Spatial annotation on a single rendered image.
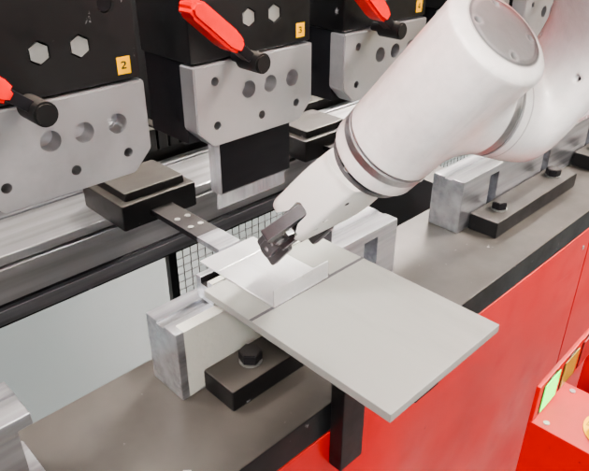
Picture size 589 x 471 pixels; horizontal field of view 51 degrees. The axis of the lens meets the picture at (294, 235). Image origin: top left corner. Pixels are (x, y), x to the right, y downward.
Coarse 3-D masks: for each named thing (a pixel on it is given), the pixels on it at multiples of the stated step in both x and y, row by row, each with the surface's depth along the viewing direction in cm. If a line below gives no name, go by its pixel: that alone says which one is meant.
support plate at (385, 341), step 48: (240, 288) 70; (336, 288) 70; (384, 288) 70; (288, 336) 62; (336, 336) 62; (384, 336) 62; (432, 336) 62; (480, 336) 62; (336, 384) 57; (384, 384) 56; (432, 384) 57
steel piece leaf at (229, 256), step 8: (248, 240) 79; (256, 240) 79; (232, 248) 77; (240, 248) 77; (248, 248) 77; (256, 248) 77; (216, 256) 75; (224, 256) 75; (232, 256) 75; (240, 256) 75; (248, 256) 75; (208, 264) 74; (216, 264) 74; (224, 264) 74; (216, 272) 72
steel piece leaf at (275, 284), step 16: (256, 256) 75; (288, 256) 75; (224, 272) 72; (240, 272) 72; (256, 272) 72; (272, 272) 72; (288, 272) 72; (304, 272) 72; (320, 272) 70; (256, 288) 69; (272, 288) 69; (288, 288) 67; (304, 288) 69; (272, 304) 67
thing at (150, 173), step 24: (144, 168) 90; (168, 168) 90; (96, 192) 86; (120, 192) 84; (144, 192) 85; (168, 192) 87; (192, 192) 90; (120, 216) 83; (144, 216) 85; (168, 216) 84; (192, 216) 84; (216, 240) 78
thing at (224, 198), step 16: (272, 128) 69; (288, 128) 71; (208, 144) 66; (224, 144) 65; (240, 144) 67; (256, 144) 68; (272, 144) 70; (288, 144) 72; (224, 160) 66; (240, 160) 67; (256, 160) 69; (272, 160) 71; (288, 160) 73; (224, 176) 67; (240, 176) 68; (256, 176) 70; (272, 176) 73; (224, 192) 67; (240, 192) 70; (256, 192) 72
